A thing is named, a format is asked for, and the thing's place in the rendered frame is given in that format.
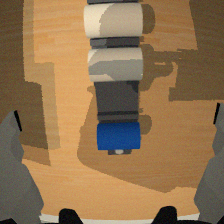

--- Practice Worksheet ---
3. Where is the cream cylinder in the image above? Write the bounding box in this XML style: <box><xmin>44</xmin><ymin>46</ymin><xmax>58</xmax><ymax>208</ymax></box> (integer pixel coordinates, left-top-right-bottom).
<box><xmin>88</xmin><ymin>47</ymin><xmax>143</xmax><ymax>82</ymax></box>
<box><xmin>84</xmin><ymin>3</ymin><xmax>143</xmax><ymax>39</ymax></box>

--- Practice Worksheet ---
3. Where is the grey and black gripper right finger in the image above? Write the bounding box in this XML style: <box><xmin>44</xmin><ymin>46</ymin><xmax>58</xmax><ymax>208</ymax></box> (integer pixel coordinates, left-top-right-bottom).
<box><xmin>194</xmin><ymin>103</ymin><xmax>224</xmax><ymax>224</ymax></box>

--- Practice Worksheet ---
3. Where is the blue cylinder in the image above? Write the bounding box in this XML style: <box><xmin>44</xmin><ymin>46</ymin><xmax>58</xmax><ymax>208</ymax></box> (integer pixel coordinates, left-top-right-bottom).
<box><xmin>97</xmin><ymin>122</ymin><xmax>141</xmax><ymax>150</ymax></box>

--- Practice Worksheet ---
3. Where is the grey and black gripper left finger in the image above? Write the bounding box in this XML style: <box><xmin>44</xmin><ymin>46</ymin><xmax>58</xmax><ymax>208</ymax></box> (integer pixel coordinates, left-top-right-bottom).
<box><xmin>0</xmin><ymin>110</ymin><xmax>44</xmax><ymax>224</ymax></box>

